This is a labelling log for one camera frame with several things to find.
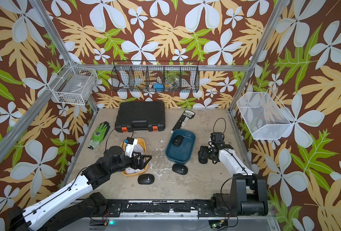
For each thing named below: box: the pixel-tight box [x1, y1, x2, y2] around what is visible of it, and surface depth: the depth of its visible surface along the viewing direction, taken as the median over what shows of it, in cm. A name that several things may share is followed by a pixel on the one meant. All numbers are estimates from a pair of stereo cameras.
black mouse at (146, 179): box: [137, 173, 155, 185], surface depth 84 cm
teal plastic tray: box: [165, 128, 197, 165], surface depth 100 cm
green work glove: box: [87, 121, 111, 150], surface depth 104 cm
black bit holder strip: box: [170, 109, 196, 134], surface depth 117 cm
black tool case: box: [114, 101, 166, 133], surface depth 106 cm
